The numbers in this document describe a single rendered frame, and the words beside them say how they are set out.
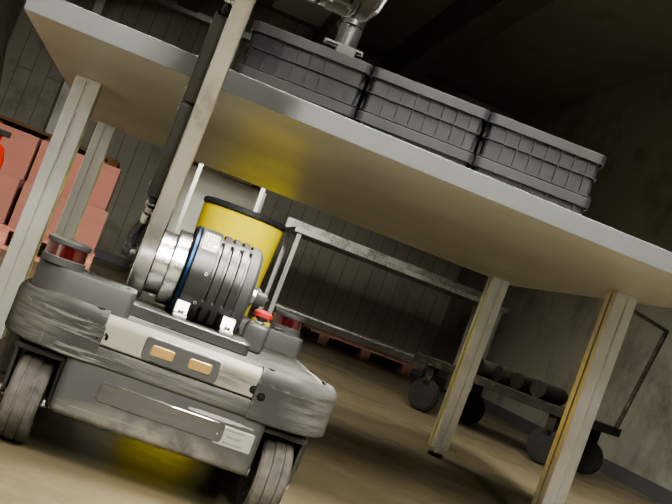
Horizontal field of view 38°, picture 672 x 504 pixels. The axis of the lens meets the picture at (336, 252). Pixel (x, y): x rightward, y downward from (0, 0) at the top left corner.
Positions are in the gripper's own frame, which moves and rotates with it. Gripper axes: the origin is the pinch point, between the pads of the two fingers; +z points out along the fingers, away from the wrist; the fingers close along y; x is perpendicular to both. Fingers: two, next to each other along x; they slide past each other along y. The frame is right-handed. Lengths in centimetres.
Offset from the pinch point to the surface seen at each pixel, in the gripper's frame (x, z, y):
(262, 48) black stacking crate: 8.0, 0.1, 17.3
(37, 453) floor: 82, 88, 17
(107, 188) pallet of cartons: -368, 31, 121
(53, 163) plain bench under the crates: 9, 43, 52
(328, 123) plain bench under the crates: 58, 20, -5
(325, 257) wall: -708, 5, -25
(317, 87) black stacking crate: 7.6, 3.9, 2.0
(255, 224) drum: -190, 28, 16
